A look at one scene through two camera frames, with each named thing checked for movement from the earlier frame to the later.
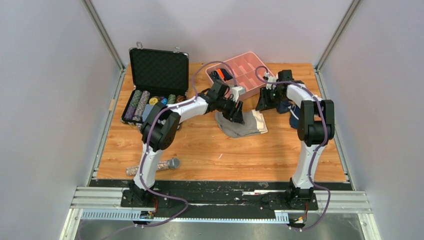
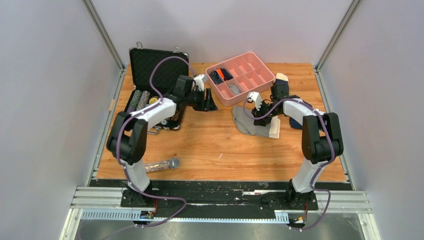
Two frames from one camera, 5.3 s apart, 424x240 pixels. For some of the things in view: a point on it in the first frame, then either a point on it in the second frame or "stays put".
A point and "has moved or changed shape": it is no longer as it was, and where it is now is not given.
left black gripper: (235, 114) -> (208, 104)
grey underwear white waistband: (253, 124) has moved or changed shape
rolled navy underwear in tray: (226, 76) stays put
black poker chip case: (158, 76) stays put
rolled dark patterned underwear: (214, 75) stays put
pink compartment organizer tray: (246, 71) stays put
